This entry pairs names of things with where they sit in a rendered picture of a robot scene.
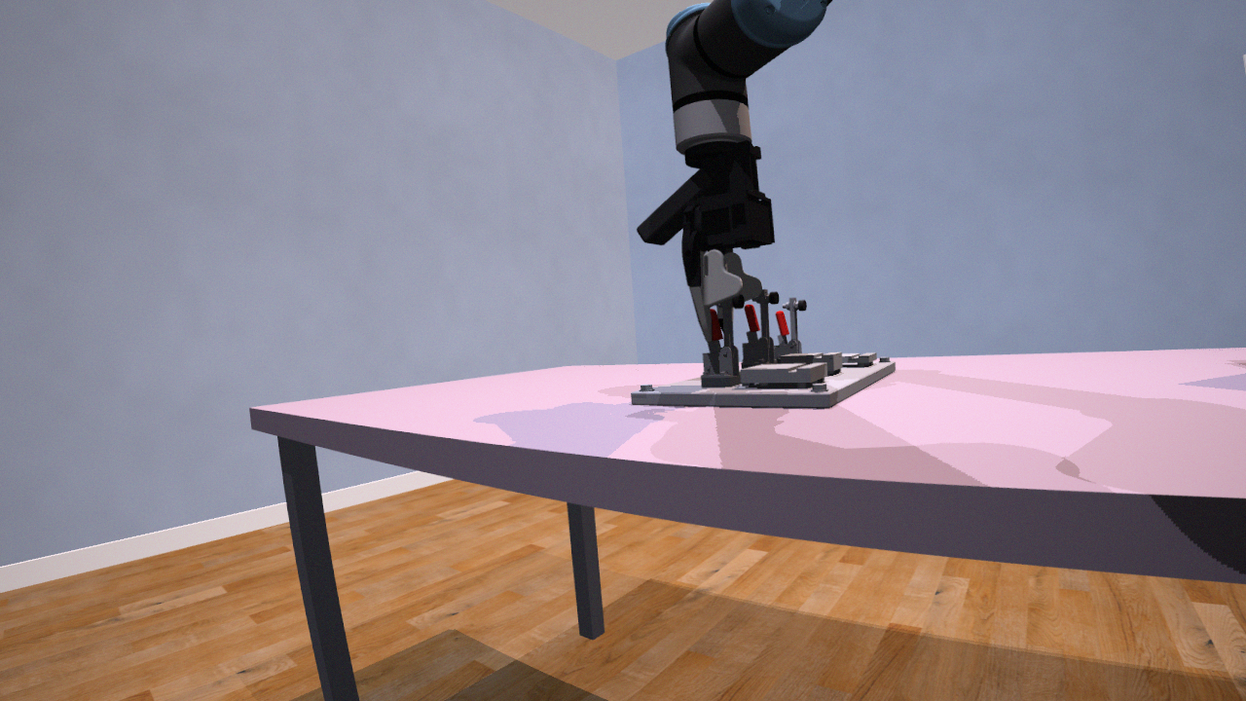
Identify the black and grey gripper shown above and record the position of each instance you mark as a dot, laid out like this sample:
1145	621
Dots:
717	276

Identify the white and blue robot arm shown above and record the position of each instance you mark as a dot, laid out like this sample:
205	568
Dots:
711	52

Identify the grey toggle clamp with red handle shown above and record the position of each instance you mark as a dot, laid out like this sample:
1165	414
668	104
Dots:
762	352
718	371

